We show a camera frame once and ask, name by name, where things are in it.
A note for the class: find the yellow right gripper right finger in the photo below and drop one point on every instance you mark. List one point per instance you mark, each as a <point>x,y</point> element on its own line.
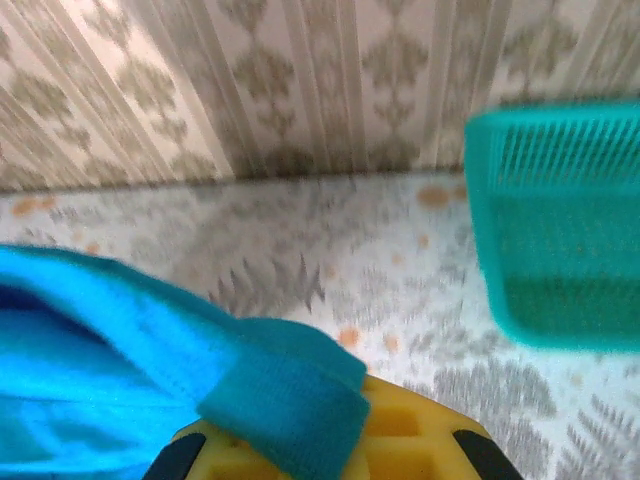
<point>415,440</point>

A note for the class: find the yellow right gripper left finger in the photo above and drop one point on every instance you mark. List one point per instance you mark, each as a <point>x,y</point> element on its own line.
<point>200,460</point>

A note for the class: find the blue t-shirt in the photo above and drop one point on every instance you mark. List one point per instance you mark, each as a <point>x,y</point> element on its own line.
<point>125,350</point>

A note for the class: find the floral tablecloth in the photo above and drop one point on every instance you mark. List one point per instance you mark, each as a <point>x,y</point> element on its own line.
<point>350,250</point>

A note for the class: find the teal plastic basket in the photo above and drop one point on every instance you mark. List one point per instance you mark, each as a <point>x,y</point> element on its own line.
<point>555,225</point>

